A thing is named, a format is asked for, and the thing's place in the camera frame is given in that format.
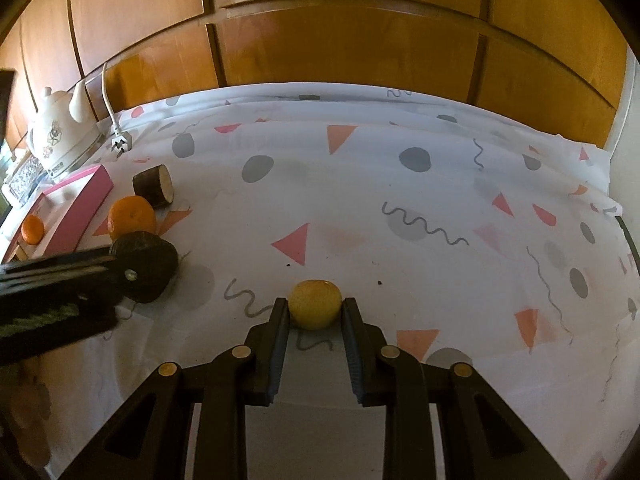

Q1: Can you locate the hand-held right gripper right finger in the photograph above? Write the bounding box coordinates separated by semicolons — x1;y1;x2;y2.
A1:
341;297;571;480

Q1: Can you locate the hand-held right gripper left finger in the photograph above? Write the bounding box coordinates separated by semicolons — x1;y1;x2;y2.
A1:
57;297;292;480

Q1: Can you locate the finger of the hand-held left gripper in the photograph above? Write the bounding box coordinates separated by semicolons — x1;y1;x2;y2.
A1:
0;287;121;363
0;246;139;291

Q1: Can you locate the orange tangerine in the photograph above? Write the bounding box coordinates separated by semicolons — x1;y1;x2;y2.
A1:
107;195;158;241
21;215;46;245

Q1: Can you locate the small yellow citrus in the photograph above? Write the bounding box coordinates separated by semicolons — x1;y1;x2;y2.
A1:
287;280;343;331

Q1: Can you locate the pink shallow cardboard box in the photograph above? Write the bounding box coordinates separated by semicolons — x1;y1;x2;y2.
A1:
0;164;115;261

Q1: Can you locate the dark brown fruit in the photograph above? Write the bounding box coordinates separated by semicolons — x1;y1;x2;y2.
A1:
109;231;179;305

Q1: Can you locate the silver ornate tissue box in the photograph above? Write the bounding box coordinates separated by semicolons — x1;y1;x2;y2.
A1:
1;152;46;206

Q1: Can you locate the kettle base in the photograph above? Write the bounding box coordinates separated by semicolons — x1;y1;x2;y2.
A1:
47;132;104;181

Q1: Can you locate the dark cut fruit piece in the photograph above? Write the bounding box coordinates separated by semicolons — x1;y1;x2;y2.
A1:
132;164;176;210

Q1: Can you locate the white patterned tablecloth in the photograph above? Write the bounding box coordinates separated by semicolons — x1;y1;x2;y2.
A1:
0;82;640;480

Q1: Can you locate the white floral ceramic kettle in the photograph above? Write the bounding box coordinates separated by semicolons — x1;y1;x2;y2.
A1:
27;81;101;176

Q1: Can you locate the wooden panelled cabinet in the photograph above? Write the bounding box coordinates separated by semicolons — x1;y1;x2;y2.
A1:
0;0;631;156

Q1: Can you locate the white power cord with plug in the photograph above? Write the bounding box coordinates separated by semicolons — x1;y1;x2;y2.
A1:
101;62;132;156

